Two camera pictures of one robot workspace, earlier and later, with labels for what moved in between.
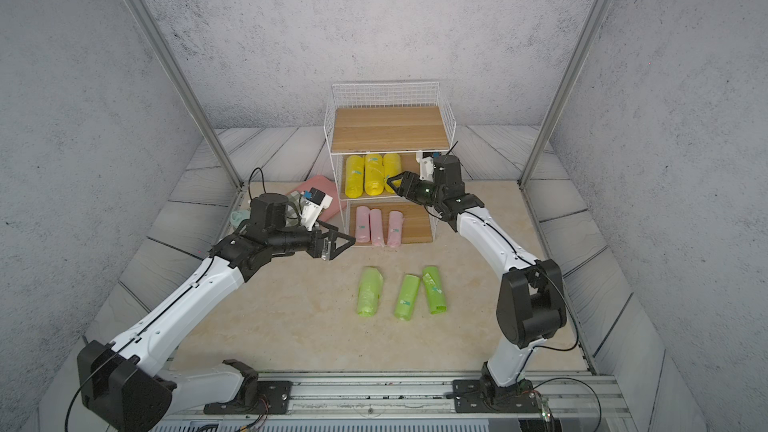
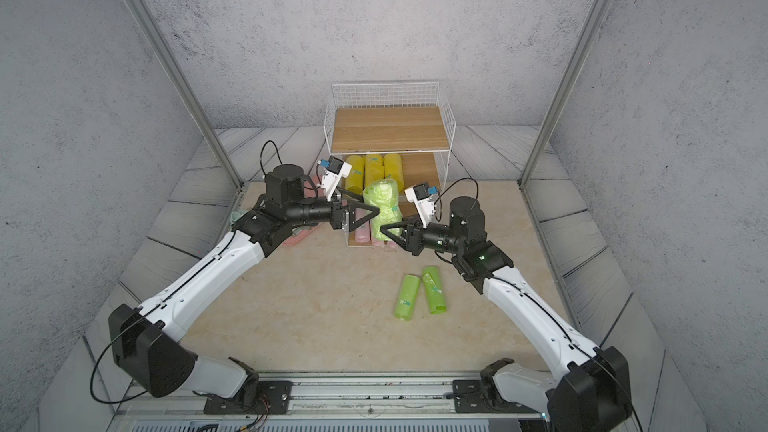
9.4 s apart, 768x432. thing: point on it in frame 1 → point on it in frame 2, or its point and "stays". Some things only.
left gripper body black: (317, 231) → (335, 219)
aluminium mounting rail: (415, 402) stays
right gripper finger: (409, 179) → (385, 229)
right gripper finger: (404, 186) → (401, 240)
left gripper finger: (325, 227) → (350, 194)
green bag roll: (405, 303) stays
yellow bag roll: (374, 174) stays
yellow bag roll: (354, 176) stays
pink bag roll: (362, 224) stays
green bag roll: (435, 296) stays
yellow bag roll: (392, 165) stays
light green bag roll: (369, 291) → (383, 193)
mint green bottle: (237, 217) stays
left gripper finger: (341, 243) → (353, 223)
